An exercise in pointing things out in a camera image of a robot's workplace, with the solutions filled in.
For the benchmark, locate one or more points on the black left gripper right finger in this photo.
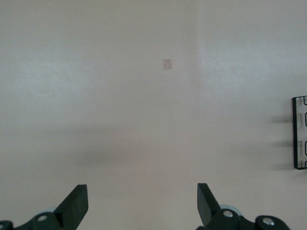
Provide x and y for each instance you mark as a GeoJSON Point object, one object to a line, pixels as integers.
{"type": "Point", "coordinates": [206, 206]}

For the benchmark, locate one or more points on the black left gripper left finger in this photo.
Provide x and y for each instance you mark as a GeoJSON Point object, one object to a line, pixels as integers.
{"type": "Point", "coordinates": [75, 208]}

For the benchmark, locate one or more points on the small brown tape square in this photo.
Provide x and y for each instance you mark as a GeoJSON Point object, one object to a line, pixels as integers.
{"type": "Point", "coordinates": [168, 64]}

